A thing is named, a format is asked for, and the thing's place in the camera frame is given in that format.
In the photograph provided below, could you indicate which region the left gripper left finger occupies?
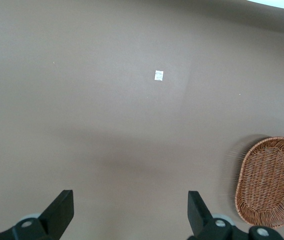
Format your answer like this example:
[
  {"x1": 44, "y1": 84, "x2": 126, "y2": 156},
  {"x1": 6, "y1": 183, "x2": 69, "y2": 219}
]
[{"x1": 0, "y1": 189, "x2": 75, "y2": 240}]

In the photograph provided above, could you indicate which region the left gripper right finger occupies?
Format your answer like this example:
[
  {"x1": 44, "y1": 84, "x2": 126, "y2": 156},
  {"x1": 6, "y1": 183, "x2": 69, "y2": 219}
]
[{"x1": 187, "y1": 190, "x2": 284, "y2": 240}]

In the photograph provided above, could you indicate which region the brown wicker basket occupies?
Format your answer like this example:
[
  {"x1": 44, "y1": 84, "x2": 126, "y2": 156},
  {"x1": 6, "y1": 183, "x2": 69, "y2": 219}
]
[{"x1": 234, "y1": 136, "x2": 284, "y2": 230}]

